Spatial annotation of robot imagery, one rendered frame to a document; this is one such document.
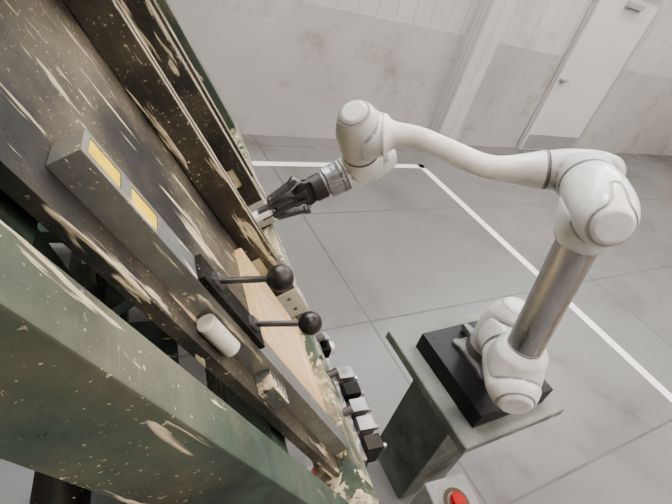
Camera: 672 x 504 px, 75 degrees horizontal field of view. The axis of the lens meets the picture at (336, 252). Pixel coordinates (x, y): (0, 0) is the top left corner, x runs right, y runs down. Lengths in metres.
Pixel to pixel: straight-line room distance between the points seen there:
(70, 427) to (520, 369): 1.19
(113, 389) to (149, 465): 0.12
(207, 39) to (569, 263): 3.71
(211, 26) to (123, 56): 3.38
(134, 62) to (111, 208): 0.46
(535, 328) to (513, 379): 0.18
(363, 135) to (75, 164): 0.68
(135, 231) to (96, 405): 0.25
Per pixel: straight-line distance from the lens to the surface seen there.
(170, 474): 0.48
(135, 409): 0.37
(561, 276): 1.20
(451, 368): 1.63
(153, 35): 1.46
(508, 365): 1.39
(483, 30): 5.41
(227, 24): 4.35
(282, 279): 0.59
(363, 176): 1.19
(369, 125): 1.04
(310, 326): 0.68
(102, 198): 0.54
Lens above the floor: 1.93
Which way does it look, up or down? 36 degrees down
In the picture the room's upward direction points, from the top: 18 degrees clockwise
